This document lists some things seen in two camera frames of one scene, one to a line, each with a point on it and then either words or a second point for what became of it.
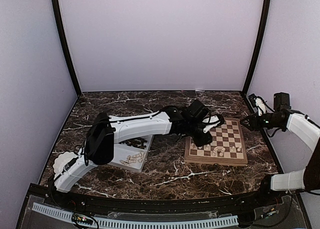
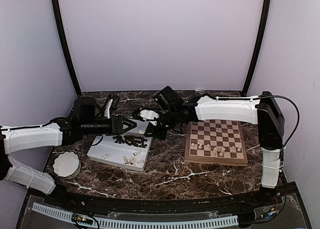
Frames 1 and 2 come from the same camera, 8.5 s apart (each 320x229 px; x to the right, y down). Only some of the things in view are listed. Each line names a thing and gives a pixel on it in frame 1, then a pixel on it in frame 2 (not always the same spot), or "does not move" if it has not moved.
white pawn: (221, 154) does not move
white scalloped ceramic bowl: (61, 160) does not move
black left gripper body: (199, 141) → (91, 128)
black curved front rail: (133, 204) does not move
